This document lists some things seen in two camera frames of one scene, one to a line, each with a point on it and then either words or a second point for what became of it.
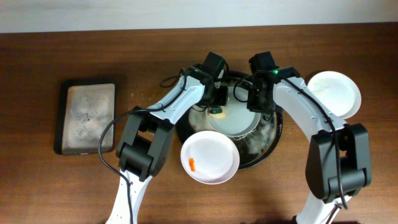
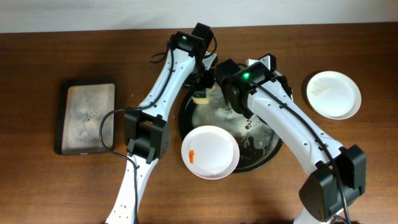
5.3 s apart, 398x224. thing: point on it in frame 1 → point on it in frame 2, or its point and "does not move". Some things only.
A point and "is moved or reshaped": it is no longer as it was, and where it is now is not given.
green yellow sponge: [217, 112] is moved or reshaped
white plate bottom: [209, 157] is moved or reshaped
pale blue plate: [239, 121] is moved or reshaped
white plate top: [340, 94] does not move
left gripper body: [219, 97] → [204, 82]
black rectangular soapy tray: [84, 108] does not move
